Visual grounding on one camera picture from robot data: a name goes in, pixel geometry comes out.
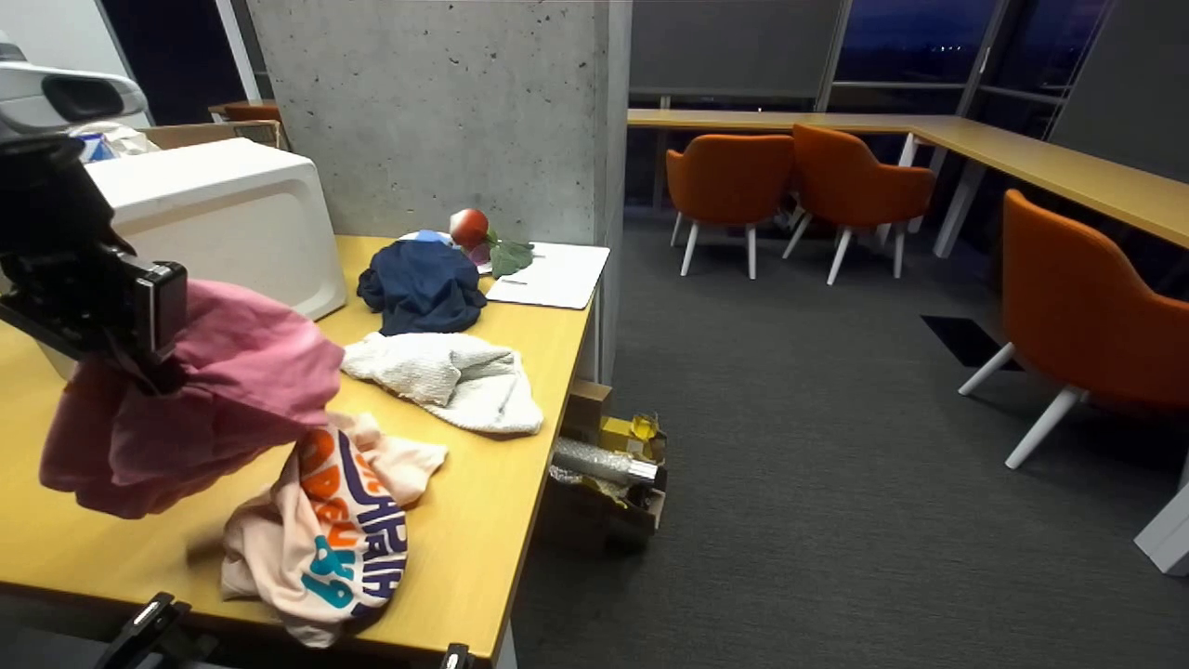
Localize black clamp at table edge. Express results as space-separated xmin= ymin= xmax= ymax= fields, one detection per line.
xmin=91 ymin=591 xmax=188 ymax=669

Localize left orange chair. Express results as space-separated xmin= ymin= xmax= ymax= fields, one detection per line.
xmin=663 ymin=133 xmax=793 ymax=277

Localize orange chair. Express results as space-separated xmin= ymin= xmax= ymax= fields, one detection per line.
xmin=788 ymin=124 xmax=931 ymax=284
xmin=663 ymin=133 xmax=793 ymax=277
xmin=958 ymin=189 xmax=1189 ymax=468

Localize red radish toy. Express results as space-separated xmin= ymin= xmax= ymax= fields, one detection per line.
xmin=448 ymin=209 xmax=529 ymax=277

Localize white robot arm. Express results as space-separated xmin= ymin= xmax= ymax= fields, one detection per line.
xmin=0 ymin=45 xmax=188 ymax=392

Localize long wooden desk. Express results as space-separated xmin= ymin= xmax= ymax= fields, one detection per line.
xmin=627 ymin=108 xmax=1189 ymax=258

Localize right orange chair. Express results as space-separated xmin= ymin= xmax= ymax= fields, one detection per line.
xmin=958 ymin=189 xmax=1189 ymax=468

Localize white towel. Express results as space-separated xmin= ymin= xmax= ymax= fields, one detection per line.
xmin=341 ymin=330 xmax=547 ymax=434

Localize white paper sheet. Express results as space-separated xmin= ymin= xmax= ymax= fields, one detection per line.
xmin=487 ymin=241 xmax=610 ymax=313

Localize metal cylinder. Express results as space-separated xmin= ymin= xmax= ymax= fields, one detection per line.
xmin=554 ymin=440 xmax=662 ymax=489

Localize middle orange chair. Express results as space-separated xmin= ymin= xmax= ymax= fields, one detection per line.
xmin=788 ymin=124 xmax=931 ymax=284

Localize items on back table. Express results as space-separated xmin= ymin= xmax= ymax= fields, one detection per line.
xmin=75 ymin=124 xmax=155 ymax=164

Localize navy blue clothing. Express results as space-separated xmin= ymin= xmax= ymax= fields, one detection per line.
xmin=357 ymin=241 xmax=487 ymax=335

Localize white plastic bin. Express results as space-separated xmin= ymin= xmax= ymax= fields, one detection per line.
xmin=89 ymin=137 xmax=346 ymax=321

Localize cream printed shirt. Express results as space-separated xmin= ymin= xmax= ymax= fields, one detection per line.
xmin=217 ymin=416 xmax=448 ymax=652

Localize pink clothing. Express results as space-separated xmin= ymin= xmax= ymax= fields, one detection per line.
xmin=41 ymin=278 xmax=341 ymax=522

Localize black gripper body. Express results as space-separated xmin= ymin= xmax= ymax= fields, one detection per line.
xmin=0 ymin=137 xmax=188 ymax=392

